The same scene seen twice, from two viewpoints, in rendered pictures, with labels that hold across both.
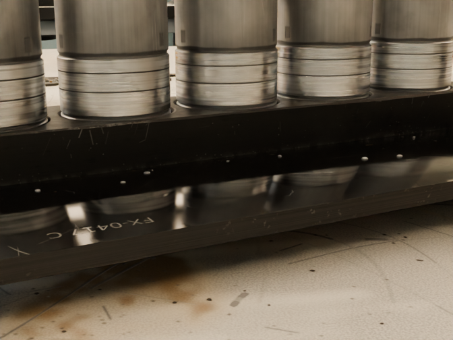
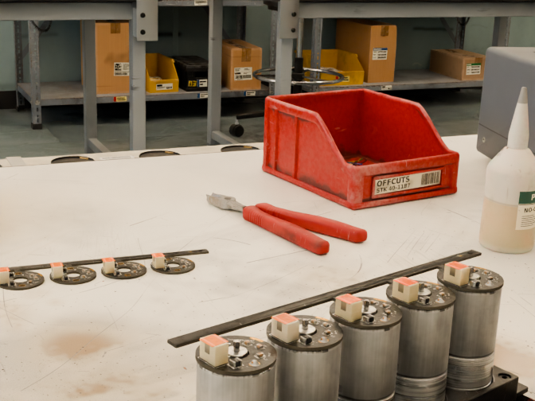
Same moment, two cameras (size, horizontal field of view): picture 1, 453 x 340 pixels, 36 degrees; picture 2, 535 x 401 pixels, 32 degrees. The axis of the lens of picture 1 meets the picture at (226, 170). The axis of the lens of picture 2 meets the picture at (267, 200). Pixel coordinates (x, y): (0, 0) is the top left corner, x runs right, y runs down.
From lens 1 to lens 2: 0.21 m
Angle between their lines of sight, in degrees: 12
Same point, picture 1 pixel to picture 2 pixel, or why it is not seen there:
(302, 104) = not seen: outside the picture
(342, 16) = (435, 360)
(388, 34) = (455, 352)
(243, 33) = (381, 390)
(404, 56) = (466, 367)
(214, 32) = (365, 391)
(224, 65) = not seen: outside the picture
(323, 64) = (421, 390)
